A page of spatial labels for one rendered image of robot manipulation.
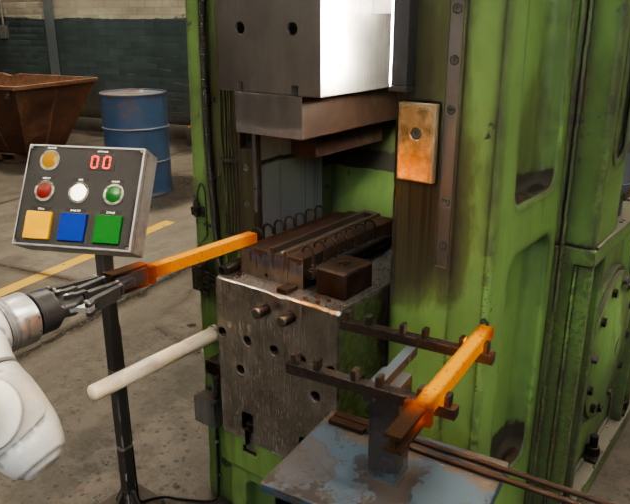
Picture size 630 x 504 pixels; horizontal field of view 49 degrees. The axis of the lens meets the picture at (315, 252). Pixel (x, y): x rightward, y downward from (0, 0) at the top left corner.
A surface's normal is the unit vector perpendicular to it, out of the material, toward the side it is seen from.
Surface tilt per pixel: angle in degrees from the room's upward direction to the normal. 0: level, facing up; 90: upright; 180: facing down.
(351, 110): 90
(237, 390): 90
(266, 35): 90
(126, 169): 60
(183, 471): 0
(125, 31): 91
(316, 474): 0
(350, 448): 0
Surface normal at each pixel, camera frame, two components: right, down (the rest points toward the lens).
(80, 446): 0.00, -0.95
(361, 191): -0.60, 0.26
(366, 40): 0.80, 0.20
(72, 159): -0.18, -0.19
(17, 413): 0.56, -0.23
